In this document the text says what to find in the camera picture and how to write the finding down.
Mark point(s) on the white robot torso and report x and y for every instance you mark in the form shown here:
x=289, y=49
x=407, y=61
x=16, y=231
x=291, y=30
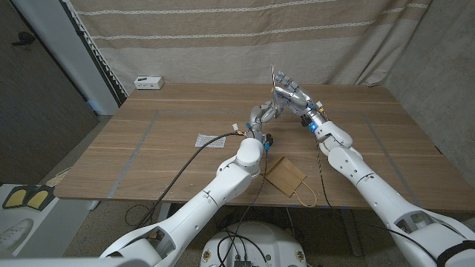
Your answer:
x=267, y=241

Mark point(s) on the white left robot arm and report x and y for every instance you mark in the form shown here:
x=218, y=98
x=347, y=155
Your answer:
x=196, y=215

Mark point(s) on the beige striped curtain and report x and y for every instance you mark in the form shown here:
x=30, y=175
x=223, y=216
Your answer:
x=241, y=48

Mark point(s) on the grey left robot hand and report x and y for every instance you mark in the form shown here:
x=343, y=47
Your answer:
x=261, y=116

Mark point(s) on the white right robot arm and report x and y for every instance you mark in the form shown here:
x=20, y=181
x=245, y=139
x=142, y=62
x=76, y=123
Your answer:
x=378, y=185

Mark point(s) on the white table leg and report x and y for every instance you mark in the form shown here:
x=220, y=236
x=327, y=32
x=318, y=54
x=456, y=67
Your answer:
x=163, y=209

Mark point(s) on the white printed receipt paper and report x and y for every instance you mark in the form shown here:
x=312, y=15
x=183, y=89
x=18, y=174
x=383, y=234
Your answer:
x=208, y=141

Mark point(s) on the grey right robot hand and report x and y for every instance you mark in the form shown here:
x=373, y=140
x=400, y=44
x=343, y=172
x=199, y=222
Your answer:
x=297, y=97

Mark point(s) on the dark textured door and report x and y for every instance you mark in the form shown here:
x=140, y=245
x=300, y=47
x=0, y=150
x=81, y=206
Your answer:
x=37, y=111

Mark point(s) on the yellow black pad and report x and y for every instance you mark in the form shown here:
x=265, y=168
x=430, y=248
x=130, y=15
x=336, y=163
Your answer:
x=39, y=198
x=15, y=197

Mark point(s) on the white power strip box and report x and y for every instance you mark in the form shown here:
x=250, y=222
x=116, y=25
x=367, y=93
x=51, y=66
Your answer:
x=148, y=82

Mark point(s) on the grey table leg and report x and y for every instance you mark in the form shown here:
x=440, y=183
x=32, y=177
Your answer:
x=352, y=233

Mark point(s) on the white door frame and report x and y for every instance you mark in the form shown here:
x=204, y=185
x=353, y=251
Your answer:
x=67, y=48

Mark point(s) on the white shoe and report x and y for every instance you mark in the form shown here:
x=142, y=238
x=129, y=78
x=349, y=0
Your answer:
x=15, y=237

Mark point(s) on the grey backdrop cloth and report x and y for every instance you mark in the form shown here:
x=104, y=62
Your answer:
x=445, y=44

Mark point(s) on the white floor platform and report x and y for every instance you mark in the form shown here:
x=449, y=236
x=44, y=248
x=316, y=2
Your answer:
x=48, y=222

